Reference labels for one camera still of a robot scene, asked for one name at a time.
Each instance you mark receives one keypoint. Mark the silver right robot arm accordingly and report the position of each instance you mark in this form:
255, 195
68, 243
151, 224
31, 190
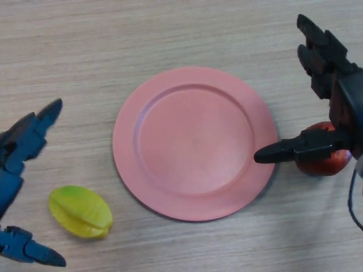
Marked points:
360, 167

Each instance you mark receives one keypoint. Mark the pink round plate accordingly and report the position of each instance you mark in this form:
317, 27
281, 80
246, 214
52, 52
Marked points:
195, 144

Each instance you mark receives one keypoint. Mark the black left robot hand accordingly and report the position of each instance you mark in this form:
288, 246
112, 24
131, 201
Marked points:
20, 147

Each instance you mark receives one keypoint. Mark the yellow green starfruit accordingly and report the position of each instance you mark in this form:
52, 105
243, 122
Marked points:
79, 212

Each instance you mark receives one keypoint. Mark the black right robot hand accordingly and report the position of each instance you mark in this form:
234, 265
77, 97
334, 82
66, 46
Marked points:
343, 99

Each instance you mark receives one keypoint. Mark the red apple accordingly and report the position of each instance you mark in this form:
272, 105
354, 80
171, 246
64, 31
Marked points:
317, 169

